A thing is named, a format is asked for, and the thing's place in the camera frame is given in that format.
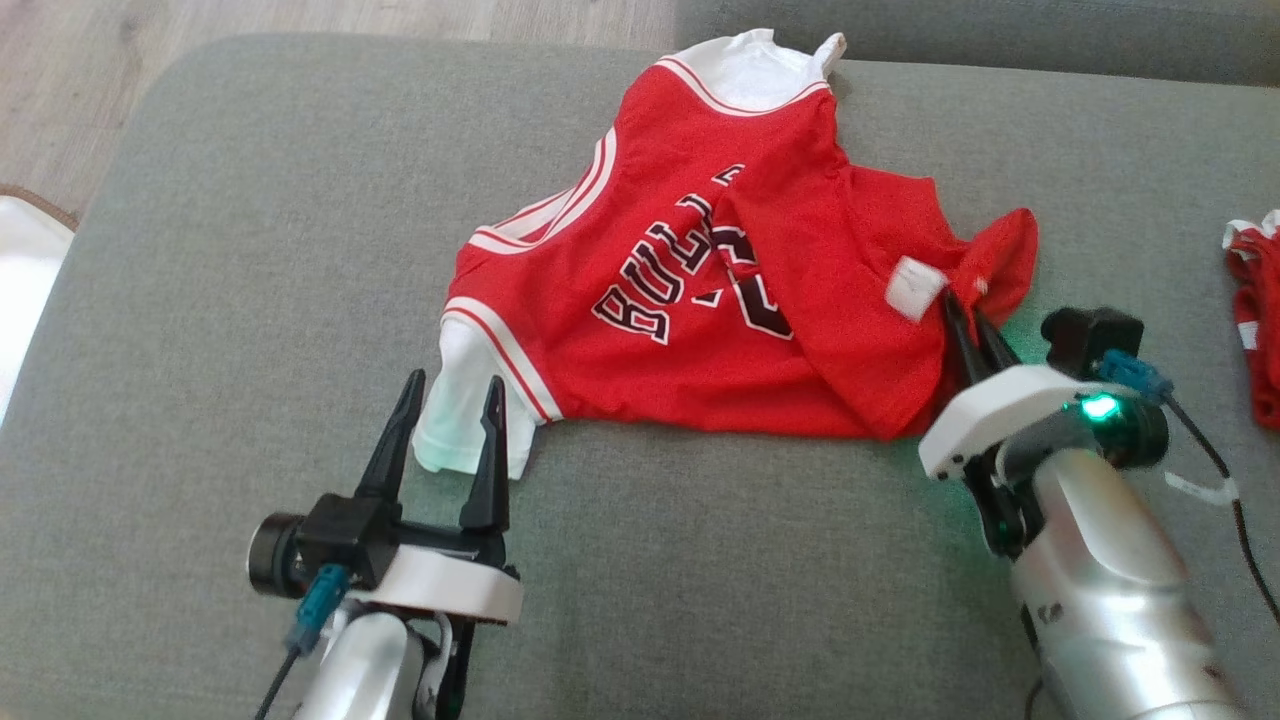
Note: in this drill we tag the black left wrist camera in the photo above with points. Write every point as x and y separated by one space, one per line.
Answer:
330 540

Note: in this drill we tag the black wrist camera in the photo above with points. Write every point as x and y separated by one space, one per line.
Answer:
330 540
1085 335

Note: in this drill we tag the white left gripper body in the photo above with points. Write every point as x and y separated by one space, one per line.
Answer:
450 585

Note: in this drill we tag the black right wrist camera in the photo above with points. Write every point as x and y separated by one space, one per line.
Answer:
1085 335

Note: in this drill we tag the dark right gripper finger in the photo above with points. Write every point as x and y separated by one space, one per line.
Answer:
995 345
963 345

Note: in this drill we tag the grey sofa back cushion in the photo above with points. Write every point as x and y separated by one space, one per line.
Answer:
1000 30

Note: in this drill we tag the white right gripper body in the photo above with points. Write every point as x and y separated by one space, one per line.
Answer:
1000 410

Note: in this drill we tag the red basketball jersey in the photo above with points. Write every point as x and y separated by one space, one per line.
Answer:
650 370

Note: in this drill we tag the grey sofa seat cushion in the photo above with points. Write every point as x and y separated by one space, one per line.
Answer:
250 250

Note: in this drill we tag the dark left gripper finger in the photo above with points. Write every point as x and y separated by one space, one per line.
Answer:
490 480
395 450

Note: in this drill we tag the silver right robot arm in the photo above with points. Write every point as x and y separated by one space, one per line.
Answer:
1100 600

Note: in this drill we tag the white rug brown edge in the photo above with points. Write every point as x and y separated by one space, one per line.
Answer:
25 280

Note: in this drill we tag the red shorts white trim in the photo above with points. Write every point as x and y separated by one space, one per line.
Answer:
1262 330

